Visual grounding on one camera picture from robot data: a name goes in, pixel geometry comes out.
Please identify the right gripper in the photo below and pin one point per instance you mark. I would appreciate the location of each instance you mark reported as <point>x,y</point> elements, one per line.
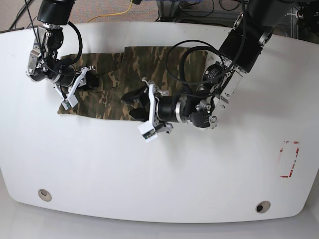
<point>87,83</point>

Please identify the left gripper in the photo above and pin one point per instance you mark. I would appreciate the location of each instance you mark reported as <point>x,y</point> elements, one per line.
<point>163,110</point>

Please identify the camouflage t-shirt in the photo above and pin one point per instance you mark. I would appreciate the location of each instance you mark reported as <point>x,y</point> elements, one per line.
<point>120,73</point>

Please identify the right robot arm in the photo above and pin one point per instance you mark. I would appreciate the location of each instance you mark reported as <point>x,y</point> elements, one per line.
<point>43,62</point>

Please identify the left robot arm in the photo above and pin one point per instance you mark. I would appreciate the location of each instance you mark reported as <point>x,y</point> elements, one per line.
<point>237,55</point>

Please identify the grey metal stand base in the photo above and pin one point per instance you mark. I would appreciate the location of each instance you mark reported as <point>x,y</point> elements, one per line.
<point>170,10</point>

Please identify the red tape marking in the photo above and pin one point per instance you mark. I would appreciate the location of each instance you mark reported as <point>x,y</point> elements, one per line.
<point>287,158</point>

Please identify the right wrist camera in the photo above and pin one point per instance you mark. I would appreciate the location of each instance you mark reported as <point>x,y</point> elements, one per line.
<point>70,102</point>

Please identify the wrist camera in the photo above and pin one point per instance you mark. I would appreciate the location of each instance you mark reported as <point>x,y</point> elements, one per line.
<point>148,131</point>
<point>70,102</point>

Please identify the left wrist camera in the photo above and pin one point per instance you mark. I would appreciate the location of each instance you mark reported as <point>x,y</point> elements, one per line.
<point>148,131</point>

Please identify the left table cable grommet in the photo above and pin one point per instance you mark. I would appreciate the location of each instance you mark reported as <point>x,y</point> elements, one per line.
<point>44,195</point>

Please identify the table cable grommet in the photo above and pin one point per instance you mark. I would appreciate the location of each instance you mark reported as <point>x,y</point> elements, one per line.
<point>263,207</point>
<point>44,195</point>

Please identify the right table cable grommet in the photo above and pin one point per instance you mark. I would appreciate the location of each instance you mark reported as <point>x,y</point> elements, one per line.
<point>263,207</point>

